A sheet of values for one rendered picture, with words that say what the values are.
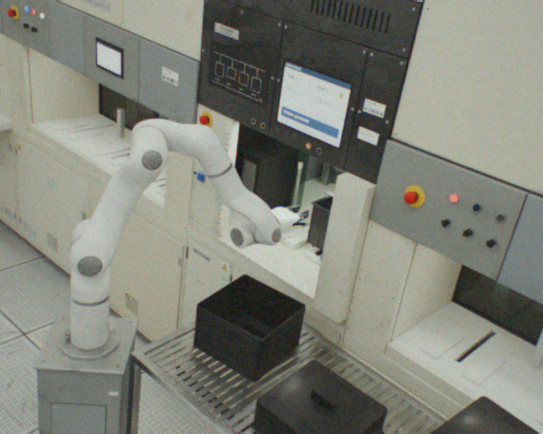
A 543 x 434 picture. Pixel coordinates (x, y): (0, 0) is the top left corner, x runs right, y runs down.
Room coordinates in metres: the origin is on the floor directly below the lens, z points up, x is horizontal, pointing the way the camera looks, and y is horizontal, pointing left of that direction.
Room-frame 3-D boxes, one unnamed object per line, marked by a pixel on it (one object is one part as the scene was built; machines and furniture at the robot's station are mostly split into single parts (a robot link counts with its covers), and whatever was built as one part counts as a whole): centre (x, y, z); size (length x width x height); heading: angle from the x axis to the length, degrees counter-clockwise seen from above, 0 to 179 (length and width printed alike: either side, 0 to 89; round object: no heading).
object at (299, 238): (2.48, -0.12, 0.89); 0.22 x 0.21 x 0.04; 140
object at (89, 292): (1.76, 0.54, 1.07); 0.19 x 0.12 x 0.24; 16
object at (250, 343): (1.82, 0.01, 0.85); 0.28 x 0.28 x 0.17; 58
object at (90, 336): (1.73, 0.53, 0.85); 0.19 x 0.19 x 0.18
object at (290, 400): (1.48, -0.24, 0.83); 0.29 x 0.29 x 0.13; 52
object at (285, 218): (1.98, -0.05, 1.19); 0.11 x 0.10 x 0.07; 140
